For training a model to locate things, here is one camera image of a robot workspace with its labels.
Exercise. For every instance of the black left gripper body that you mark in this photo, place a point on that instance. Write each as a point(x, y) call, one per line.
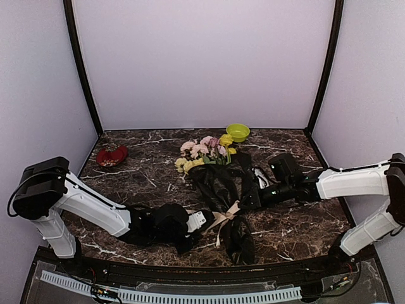
point(163, 238)

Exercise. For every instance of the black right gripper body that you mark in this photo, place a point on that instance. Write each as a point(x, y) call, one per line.
point(284, 193)

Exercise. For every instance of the beige ribbon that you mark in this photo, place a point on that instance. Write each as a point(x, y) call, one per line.
point(220, 219)

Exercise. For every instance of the black wrapping paper sheet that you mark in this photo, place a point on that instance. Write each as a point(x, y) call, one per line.
point(220, 187)

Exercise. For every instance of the yellow fake flower stem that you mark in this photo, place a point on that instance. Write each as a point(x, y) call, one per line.
point(225, 147)

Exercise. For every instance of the pink fake flower stem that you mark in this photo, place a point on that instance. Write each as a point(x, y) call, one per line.
point(194, 149)
point(214, 147)

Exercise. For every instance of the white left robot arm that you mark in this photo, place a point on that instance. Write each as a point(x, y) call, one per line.
point(49, 187)

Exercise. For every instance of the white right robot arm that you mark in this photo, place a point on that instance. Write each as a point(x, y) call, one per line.
point(382, 183)

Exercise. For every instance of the green bowl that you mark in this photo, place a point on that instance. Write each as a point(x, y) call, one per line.
point(238, 132)

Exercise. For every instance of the red decorated plate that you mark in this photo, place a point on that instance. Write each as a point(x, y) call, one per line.
point(112, 155)

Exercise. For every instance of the left circuit board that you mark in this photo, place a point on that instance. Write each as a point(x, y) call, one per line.
point(101, 293)

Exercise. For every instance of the circuit board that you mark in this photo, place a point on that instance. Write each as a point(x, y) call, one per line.
point(340, 283)
point(101, 293)

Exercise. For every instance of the right circuit board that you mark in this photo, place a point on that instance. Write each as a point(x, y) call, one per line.
point(340, 283)

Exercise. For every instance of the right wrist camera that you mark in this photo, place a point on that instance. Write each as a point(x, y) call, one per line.
point(263, 179)

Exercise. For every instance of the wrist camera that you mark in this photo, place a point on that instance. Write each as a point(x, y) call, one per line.
point(263, 179)
point(197, 220)

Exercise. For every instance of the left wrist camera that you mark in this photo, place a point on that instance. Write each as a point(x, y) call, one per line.
point(197, 220)

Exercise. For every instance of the black front rail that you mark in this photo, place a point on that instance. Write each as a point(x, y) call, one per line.
point(129, 273)

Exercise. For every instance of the white cable duct strip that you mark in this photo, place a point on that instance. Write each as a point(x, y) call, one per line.
point(175, 294)

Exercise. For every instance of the black frame post right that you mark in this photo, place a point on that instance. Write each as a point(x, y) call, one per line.
point(327, 66)

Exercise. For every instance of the black frame post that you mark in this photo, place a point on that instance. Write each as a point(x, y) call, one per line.
point(80, 65)
point(327, 66)

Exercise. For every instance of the black frame post left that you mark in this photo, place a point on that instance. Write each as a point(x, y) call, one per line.
point(80, 65)

